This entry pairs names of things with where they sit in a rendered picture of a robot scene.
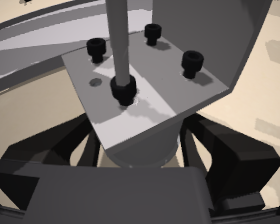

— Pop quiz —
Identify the blue electric screwdriver body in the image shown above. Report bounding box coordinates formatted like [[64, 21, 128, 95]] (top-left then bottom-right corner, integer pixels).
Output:
[[105, 0, 130, 86]]

